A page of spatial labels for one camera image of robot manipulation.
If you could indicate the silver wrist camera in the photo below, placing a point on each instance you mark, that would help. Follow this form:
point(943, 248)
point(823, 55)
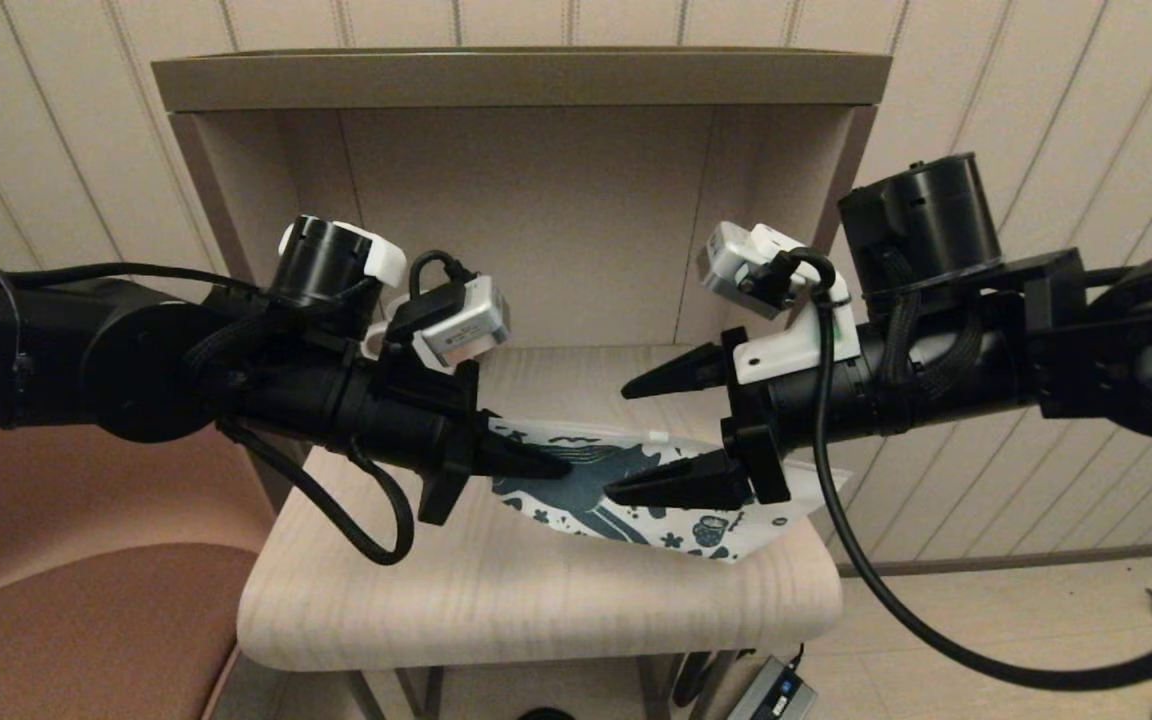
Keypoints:
point(461, 325)
point(736, 265)

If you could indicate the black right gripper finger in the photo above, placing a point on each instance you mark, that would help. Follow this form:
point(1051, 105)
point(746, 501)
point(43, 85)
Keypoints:
point(686, 485)
point(686, 375)

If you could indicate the black round floor object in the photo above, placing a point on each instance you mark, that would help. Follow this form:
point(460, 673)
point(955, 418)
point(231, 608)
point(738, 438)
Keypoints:
point(546, 715)

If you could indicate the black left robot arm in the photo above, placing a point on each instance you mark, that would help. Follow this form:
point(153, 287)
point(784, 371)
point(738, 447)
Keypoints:
point(86, 350)

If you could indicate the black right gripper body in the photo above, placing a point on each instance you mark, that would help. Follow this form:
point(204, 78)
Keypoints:
point(786, 410)

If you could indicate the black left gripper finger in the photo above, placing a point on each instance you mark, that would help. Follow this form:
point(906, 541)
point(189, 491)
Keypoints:
point(521, 462)

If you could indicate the brown baseboard strip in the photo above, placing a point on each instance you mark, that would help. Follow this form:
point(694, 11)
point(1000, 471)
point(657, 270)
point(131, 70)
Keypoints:
point(1036, 558)

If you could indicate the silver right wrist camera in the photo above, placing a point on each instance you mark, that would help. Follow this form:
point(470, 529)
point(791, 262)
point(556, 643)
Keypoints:
point(736, 265)

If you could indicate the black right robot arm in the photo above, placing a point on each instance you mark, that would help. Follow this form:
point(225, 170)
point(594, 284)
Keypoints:
point(1086, 330)

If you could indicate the grey power adapter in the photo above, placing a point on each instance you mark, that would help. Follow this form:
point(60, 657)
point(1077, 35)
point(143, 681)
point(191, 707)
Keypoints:
point(776, 695)

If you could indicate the white right camera bracket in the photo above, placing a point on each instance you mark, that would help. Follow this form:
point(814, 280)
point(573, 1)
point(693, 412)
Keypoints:
point(786, 355)

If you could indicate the white pouch with horse print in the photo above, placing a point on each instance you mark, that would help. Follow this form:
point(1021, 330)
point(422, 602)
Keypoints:
point(666, 530)

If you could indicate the light wood shelf cabinet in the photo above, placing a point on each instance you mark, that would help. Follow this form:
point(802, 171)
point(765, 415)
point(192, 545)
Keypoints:
point(516, 80)

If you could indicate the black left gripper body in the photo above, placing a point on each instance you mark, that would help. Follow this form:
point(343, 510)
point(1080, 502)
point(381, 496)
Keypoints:
point(406, 430)

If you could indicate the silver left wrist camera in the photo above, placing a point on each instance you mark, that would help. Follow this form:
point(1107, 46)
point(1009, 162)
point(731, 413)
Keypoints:
point(461, 325)

